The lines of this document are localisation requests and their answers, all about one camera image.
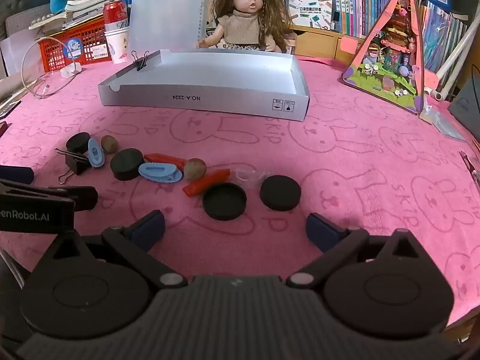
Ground grey cardboard box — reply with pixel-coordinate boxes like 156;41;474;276
98;49;310;122

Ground pink bunny printed blanket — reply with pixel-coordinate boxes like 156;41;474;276
0;55;480;331

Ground red soda can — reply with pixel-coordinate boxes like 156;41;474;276
103;0;130;32

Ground pink triangular toy house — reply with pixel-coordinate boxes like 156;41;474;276
342;0;426;115

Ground small black round lid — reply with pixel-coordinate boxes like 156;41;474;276
65;132;92;153

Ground brown walnut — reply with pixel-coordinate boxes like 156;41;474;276
183;158;208;181
100;135;119;154

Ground clear plastic cup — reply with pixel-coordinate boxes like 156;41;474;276
236;168;271;185

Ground clear plastic bag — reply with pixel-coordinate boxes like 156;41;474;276
420;107;466;142

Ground wooden drawer organiser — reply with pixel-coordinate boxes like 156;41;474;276
289;26;365;61

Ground dark grey box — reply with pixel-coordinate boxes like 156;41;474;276
448;82;480;129

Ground translucent plastic clipboard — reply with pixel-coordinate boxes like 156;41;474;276
127;0;215;51

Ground black binder clip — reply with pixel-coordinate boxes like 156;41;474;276
131;50;151;72
54;148;91;185

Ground red carrot piece left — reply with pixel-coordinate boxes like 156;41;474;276
144;153;187;170

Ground black round puck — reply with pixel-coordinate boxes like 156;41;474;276
110;148;145;181
260;175;302;212

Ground white cable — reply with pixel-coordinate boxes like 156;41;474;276
22;37;81;100

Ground brown-haired doll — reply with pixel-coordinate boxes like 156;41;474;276
196;0;298;55

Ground blue hair clip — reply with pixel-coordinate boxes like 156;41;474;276
138;162;184;184
87;137;105;168

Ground red-handled scissors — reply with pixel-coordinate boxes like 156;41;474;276
459;150;480;187

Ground white paper cup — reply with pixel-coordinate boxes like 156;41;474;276
104;28;132;64

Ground black open round lid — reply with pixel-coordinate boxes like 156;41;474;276
202;183;247;221

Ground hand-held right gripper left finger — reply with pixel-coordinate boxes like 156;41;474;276
49;211;188;289

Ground red plastic basket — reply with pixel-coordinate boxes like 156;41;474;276
37;19;113;74

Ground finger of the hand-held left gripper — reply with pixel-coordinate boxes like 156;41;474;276
0;165;35;185

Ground white pencil printed box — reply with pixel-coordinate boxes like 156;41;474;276
288;0;334;32

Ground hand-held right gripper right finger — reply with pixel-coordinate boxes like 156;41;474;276
287;213;432;289

